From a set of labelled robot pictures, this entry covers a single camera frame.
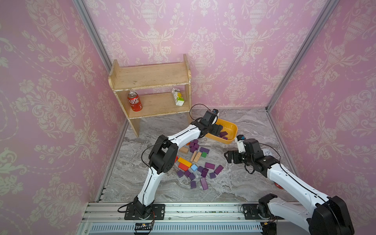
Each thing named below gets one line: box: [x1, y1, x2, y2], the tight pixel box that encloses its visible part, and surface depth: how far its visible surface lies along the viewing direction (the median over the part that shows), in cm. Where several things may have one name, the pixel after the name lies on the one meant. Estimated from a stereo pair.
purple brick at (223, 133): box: [219, 131, 229, 138], surface depth 107 cm
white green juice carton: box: [171, 87, 185, 107], surface depth 94 cm
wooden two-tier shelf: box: [108, 54, 192, 138], surface depth 85 cm
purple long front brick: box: [200, 177, 209, 191], surface depth 85 cm
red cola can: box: [127, 91, 143, 112], surface depth 85 cm
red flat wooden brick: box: [178, 162, 189, 172], surface depth 91 cm
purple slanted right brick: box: [213, 164, 224, 176], surface depth 90 cm
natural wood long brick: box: [193, 151, 203, 164], surface depth 94 cm
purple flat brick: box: [199, 146, 211, 155], surface depth 99 cm
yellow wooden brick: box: [177, 157, 193, 168], surface depth 93 cm
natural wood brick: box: [179, 146, 189, 154], surface depth 96 cm
